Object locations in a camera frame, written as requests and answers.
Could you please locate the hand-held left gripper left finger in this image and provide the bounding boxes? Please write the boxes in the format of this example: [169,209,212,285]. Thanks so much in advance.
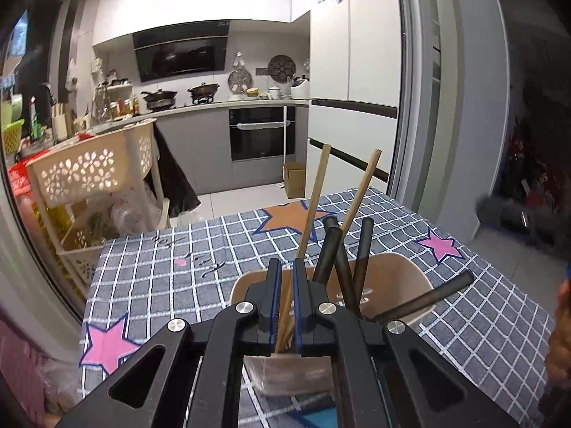
[56,258,284,428]

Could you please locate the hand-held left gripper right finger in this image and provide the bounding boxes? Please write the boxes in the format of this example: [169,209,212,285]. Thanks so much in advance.
[292,259,520,428]

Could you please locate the beige plastic utensil holder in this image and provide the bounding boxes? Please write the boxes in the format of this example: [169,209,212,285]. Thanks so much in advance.
[228,252,437,397]

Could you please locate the wooden chopstick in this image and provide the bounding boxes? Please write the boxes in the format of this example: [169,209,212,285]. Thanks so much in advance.
[274,144,332,355]
[340,149,383,241]

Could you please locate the person's right hand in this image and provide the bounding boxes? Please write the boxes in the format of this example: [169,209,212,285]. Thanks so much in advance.
[546,276,571,382]

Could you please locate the white plastic floor bag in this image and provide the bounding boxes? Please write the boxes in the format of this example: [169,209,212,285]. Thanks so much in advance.
[176,209,208,228]

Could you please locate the cardboard box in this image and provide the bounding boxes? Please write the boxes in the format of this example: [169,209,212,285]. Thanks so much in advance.
[283,161,308,199]

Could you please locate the black hanging cloth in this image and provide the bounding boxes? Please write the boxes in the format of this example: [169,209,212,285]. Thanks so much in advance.
[152,122,201,217]

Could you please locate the clear plastic bag of vegetables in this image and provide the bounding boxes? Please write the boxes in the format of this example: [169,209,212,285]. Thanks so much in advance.
[109,187,163,235]

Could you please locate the black built-in oven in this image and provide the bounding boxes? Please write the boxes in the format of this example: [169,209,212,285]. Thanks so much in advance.
[228,106,296,163]

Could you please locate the grey kitchen base cabinet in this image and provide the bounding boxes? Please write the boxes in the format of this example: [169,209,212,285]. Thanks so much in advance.
[154,102,310,194]

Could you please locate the white rice cooker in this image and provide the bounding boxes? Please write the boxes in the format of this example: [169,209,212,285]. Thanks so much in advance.
[290,75,312,100]

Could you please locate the dark grey blurred object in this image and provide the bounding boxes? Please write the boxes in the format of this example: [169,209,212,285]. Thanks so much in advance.
[475,189,554,250]

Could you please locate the dark cooking pot with lid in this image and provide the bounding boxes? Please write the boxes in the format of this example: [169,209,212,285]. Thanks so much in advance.
[187,81,221,104]

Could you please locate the round steel rack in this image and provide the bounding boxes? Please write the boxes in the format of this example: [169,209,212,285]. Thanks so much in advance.
[227,69,251,94]

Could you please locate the yellow packet in cart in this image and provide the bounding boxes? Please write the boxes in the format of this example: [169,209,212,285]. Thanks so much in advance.
[33,205,74,250]

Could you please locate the beige flower-cutout basket cart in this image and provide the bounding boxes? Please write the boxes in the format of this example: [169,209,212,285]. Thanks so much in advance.
[24,118,172,297]

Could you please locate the black wok with lid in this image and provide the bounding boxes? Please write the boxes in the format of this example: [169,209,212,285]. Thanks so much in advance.
[142,89,178,111]

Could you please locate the dark round patterned tray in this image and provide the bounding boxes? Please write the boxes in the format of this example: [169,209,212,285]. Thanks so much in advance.
[268,54,297,80]

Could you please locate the spice rack with bottles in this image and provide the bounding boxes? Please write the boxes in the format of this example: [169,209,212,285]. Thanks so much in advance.
[91,78,141,121]

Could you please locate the pink plastic stool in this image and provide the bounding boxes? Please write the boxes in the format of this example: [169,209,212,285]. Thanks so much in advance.
[0,307,47,420]

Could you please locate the white refrigerator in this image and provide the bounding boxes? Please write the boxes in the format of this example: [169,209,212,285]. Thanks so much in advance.
[305,0,404,197]

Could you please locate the dark red clutter pile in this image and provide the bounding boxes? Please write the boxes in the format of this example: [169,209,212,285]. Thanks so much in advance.
[504,116,571,250]

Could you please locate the black range hood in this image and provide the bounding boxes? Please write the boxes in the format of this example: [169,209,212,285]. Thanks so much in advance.
[131,20,230,83]

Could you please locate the pale knife block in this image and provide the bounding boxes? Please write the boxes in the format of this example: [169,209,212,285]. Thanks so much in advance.
[51,102,67,139]

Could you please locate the red plastic crate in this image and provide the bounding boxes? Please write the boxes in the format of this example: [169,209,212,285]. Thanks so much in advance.
[8,160,34,197]

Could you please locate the green dish soap bottle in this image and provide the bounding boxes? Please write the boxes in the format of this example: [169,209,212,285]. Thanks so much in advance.
[27,96,43,139]

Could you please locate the white hanging plastic bag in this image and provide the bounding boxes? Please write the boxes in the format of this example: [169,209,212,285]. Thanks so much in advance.
[62,65,79,94]

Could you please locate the green plastic basket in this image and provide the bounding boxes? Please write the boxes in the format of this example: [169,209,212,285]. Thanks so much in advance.
[0,120,25,152]

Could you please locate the white upper kitchen cabinets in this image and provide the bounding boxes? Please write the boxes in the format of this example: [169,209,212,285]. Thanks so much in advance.
[91,0,313,47]

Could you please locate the blue hanging bag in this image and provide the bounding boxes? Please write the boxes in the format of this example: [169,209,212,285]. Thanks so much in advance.
[0,9,30,85]

